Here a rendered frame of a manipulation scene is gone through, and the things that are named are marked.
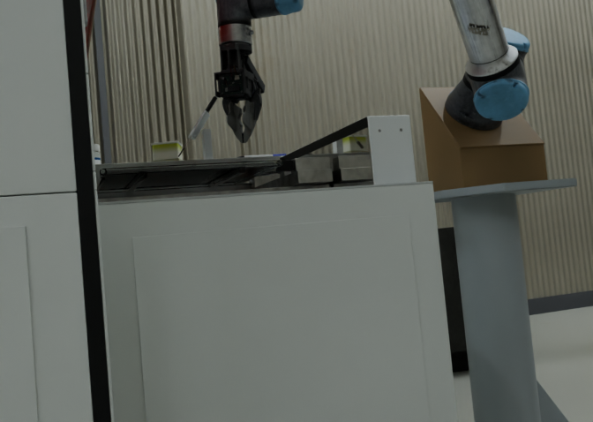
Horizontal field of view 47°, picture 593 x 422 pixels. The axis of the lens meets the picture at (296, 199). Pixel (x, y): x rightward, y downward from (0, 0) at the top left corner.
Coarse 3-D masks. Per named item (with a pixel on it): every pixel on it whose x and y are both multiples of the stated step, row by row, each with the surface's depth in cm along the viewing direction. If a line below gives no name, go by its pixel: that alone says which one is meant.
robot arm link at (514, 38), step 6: (504, 30) 160; (510, 30) 161; (510, 36) 157; (516, 36) 158; (522, 36) 159; (510, 42) 154; (516, 42) 154; (522, 42) 155; (528, 42) 156; (516, 48) 154; (522, 48) 155; (528, 48) 157; (522, 54) 157; (522, 60) 156; (468, 78) 165
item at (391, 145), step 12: (372, 120) 132; (384, 120) 133; (396, 120) 134; (408, 120) 134; (372, 132) 131; (384, 132) 132; (396, 132) 133; (408, 132) 134; (372, 144) 131; (384, 144) 132; (396, 144) 133; (408, 144) 134; (372, 156) 131; (384, 156) 132; (396, 156) 133; (408, 156) 134; (372, 168) 131; (384, 168) 132; (396, 168) 133; (408, 168) 133; (384, 180) 131; (396, 180) 132; (408, 180) 133
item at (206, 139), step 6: (204, 114) 179; (204, 120) 179; (198, 126) 178; (192, 132) 177; (198, 132) 179; (204, 132) 179; (210, 132) 179; (192, 138) 179; (204, 138) 179; (210, 138) 179; (204, 144) 179; (210, 144) 179; (204, 150) 179; (210, 150) 179; (204, 156) 180; (210, 156) 179
